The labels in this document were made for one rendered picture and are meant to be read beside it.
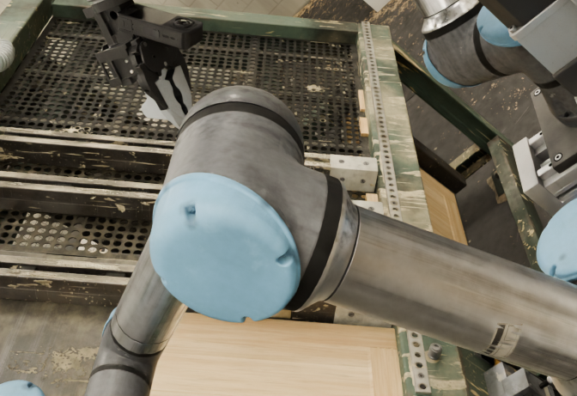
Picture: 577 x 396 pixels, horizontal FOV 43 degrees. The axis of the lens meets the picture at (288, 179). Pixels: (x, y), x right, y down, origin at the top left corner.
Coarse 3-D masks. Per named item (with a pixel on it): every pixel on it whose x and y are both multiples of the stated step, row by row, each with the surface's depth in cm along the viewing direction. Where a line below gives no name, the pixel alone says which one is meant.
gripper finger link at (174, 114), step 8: (160, 80) 100; (160, 88) 100; (168, 88) 102; (168, 96) 101; (144, 104) 104; (152, 104) 103; (168, 104) 101; (176, 104) 102; (144, 112) 105; (152, 112) 104; (160, 112) 103; (168, 112) 102; (176, 112) 102; (168, 120) 103; (176, 120) 103
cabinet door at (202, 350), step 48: (192, 336) 148; (240, 336) 149; (288, 336) 150; (336, 336) 151; (384, 336) 152; (192, 384) 139; (240, 384) 140; (288, 384) 141; (336, 384) 142; (384, 384) 142
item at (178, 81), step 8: (168, 72) 104; (176, 72) 103; (168, 80) 103; (176, 80) 103; (184, 80) 104; (176, 88) 103; (184, 88) 104; (176, 96) 104; (184, 96) 104; (184, 104) 104; (184, 112) 105
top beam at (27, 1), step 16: (16, 0) 247; (32, 0) 248; (48, 0) 256; (0, 16) 236; (16, 16) 237; (32, 16) 240; (48, 16) 258; (0, 32) 228; (16, 32) 229; (32, 32) 242; (16, 48) 228; (16, 64) 229; (0, 80) 216
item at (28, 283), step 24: (0, 264) 152; (24, 264) 152; (48, 264) 153; (72, 264) 153; (96, 264) 154; (0, 288) 151; (24, 288) 151; (48, 288) 151; (72, 288) 151; (96, 288) 151; (120, 288) 151; (192, 312) 154; (312, 312) 154; (336, 312) 154
